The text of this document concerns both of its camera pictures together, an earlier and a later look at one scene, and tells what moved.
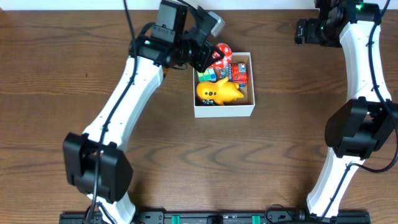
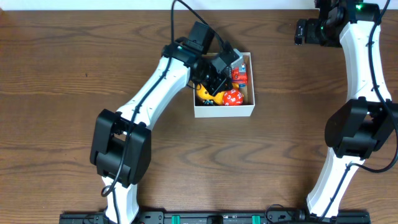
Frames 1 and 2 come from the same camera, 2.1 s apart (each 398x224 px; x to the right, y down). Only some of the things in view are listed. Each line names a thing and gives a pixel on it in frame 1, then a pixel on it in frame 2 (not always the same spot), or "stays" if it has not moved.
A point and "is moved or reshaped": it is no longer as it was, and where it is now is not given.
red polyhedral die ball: (227, 58) is moved or reshaped
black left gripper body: (203, 54) to (216, 83)
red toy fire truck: (237, 73) stays
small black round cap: (208, 102) stays
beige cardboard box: (241, 107) stays
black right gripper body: (299, 34) stays
